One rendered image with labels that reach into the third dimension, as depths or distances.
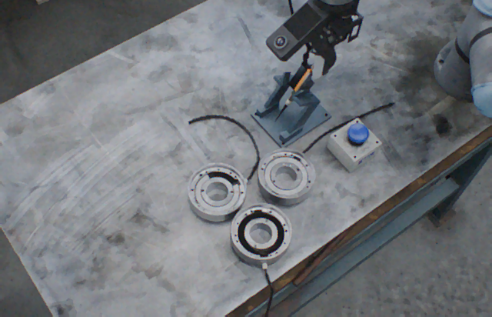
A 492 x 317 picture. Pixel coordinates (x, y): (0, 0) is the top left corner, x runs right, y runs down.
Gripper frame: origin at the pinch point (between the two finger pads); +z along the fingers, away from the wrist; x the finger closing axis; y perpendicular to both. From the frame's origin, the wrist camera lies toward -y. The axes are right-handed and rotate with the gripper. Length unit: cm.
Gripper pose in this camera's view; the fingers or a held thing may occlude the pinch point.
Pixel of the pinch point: (307, 74)
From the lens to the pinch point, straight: 116.7
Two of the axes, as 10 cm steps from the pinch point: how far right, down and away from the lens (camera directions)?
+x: -6.1, -6.9, 3.8
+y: 7.9, -5.1, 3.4
